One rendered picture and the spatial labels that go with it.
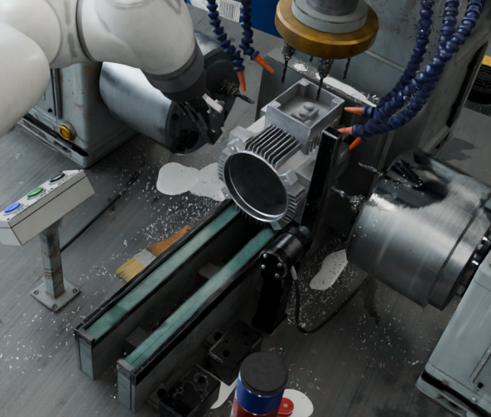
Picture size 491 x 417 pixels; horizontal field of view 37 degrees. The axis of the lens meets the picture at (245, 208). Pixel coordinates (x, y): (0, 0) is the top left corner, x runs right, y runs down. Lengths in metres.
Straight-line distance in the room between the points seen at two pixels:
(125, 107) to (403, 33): 0.57
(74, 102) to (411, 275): 0.81
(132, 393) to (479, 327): 0.59
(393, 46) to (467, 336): 0.58
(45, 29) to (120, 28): 0.10
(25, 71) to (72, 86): 0.98
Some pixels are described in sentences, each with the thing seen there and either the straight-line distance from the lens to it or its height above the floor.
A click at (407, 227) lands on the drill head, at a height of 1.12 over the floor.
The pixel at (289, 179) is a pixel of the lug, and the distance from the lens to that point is 1.33.
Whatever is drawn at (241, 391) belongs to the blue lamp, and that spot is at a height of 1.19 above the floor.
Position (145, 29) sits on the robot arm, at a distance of 0.93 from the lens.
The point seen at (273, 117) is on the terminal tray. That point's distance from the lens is 1.40.
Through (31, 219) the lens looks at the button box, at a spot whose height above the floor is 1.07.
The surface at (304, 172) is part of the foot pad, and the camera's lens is 1.37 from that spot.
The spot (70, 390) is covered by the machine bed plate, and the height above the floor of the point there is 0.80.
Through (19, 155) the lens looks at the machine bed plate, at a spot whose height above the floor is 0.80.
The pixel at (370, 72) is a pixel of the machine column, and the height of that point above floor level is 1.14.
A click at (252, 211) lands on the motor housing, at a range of 1.46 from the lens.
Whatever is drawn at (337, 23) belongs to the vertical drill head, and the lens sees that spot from 1.26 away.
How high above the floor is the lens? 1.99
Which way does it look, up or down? 46 degrees down
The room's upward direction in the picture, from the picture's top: 9 degrees clockwise
